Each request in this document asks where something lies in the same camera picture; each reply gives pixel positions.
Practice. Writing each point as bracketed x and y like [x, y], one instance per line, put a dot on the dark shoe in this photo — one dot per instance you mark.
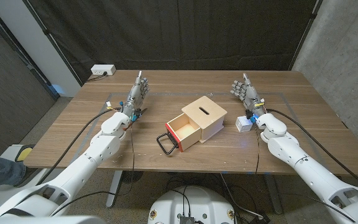
[26, 176]

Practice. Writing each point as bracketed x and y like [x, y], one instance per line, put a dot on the black module on torso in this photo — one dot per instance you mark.
[186, 220]

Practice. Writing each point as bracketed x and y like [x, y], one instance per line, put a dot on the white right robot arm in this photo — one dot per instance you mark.
[306, 168]

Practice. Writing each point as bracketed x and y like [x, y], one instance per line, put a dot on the wooden box with slot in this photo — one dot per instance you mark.
[210, 121]

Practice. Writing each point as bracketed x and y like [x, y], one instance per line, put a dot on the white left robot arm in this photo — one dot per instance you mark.
[82, 161]

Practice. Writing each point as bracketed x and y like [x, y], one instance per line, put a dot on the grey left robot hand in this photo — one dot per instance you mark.
[135, 99]

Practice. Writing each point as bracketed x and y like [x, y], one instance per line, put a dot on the white floor platform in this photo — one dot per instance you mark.
[11, 152]

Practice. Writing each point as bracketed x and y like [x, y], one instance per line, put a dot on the yellow and black foot pedal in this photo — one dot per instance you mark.
[25, 153]

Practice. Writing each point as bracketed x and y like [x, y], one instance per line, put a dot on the black backdrop curtain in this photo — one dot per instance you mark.
[179, 34]

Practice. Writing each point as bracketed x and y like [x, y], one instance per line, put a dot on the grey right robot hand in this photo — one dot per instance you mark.
[252, 99]

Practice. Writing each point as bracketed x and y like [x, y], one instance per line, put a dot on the black backdrop stand pole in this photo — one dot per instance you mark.
[53, 42]
[305, 34]

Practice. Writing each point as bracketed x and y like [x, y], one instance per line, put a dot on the wooden drawer with red front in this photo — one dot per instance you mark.
[183, 130]

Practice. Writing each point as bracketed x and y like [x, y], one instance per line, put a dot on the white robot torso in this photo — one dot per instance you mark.
[197, 205]

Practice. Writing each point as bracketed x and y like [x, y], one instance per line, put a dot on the black power brick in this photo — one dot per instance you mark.
[259, 218]

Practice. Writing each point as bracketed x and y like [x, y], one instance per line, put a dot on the black round floor disc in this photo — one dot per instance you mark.
[132, 176]

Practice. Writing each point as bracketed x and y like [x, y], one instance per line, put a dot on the white power strip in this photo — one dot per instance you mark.
[102, 69]

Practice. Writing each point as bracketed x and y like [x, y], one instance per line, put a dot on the small white cube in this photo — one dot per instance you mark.
[242, 124]

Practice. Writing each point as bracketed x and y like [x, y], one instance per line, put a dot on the grey table leg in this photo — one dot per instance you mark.
[114, 189]
[273, 196]

